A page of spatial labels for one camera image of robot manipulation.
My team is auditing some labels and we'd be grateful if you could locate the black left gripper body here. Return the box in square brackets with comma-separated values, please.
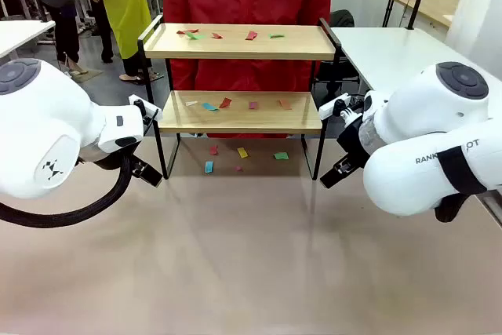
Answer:
[80, 145, 138, 171]

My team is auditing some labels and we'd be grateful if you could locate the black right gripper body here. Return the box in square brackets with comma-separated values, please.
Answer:
[336, 118, 372, 171]

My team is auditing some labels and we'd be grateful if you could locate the grey floor mat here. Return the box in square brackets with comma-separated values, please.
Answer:
[64, 67, 104, 84]

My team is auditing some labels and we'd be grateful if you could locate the black office chair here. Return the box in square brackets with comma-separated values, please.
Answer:
[312, 9, 361, 97]

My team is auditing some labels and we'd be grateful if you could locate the light wooden table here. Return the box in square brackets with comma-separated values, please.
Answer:
[390, 0, 460, 30]

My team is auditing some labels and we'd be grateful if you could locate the white height-adjustable desk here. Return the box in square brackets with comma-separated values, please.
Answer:
[0, 20, 56, 61]

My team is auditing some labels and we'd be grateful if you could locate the person in yellow apron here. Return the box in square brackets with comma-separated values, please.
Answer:
[72, 0, 164, 86]

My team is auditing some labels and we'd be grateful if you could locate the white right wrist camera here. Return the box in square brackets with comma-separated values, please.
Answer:
[318, 93, 354, 120]

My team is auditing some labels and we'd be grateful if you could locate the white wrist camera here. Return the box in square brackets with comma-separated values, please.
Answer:
[318, 93, 354, 120]
[128, 93, 163, 126]

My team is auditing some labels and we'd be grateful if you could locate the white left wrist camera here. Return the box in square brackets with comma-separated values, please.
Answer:
[128, 93, 163, 126]

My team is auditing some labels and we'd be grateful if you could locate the black left arm cable sleeve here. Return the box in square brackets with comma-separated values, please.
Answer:
[0, 152, 136, 229]

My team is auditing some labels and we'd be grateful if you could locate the black arm cable sleeve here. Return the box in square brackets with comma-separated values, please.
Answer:
[0, 152, 136, 229]
[434, 146, 487, 223]

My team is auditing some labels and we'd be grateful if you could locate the black right arm cable sleeve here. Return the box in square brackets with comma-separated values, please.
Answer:
[434, 146, 487, 223]

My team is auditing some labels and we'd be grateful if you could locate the two-tier wooden shelf black frame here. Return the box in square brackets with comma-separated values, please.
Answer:
[136, 14, 343, 182]

